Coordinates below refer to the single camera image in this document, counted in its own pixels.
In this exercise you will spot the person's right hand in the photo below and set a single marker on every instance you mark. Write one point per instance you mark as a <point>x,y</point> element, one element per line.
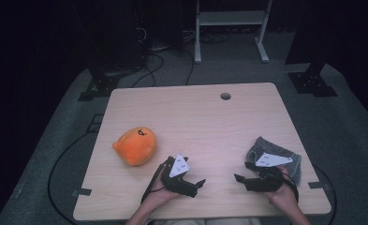
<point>281,195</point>

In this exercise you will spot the black floor frame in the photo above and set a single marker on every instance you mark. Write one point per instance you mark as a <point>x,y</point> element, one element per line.
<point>94,123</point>

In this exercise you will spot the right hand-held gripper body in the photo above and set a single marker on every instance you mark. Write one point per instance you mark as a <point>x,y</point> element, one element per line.
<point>264,184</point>

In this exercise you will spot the orange plush toy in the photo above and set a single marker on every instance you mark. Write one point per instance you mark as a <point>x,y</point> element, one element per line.
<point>135,146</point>

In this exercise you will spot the grey fuzzy cloth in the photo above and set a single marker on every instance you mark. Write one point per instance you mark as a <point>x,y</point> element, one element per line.
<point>266,146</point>

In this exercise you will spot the white metal stand frame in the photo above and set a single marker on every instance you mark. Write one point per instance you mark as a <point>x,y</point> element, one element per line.
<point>231,18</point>

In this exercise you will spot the person's left hand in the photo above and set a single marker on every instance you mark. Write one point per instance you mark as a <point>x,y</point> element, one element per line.
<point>159,193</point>

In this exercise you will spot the black tape strip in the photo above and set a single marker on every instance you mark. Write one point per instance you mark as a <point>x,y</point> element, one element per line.
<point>82,192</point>
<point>316,185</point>

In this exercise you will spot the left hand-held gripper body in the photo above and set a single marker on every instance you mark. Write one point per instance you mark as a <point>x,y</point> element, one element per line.
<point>178,184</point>

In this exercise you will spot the black stand base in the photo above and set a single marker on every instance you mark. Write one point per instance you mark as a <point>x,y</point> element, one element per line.
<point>311,82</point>
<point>102,84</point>

